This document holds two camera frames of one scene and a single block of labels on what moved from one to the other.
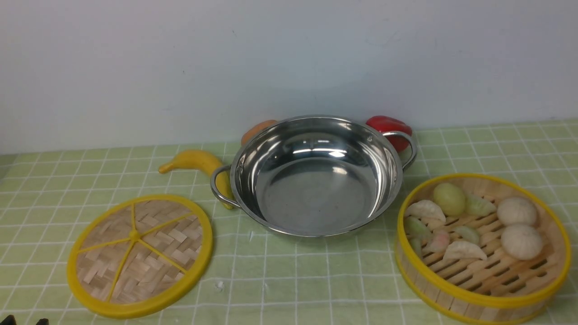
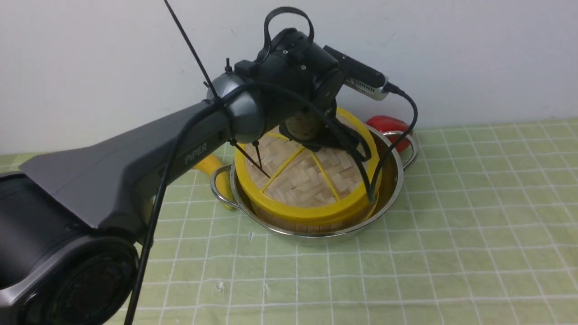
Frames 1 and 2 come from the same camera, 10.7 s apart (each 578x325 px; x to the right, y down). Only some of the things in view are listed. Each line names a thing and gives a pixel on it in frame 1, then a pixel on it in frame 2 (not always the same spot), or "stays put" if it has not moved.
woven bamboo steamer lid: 136,256 → 287,172
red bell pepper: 384,124 stays put
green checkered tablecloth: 255,277 stays put
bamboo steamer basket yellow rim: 474,249 → 331,211
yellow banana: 207,163 stays put
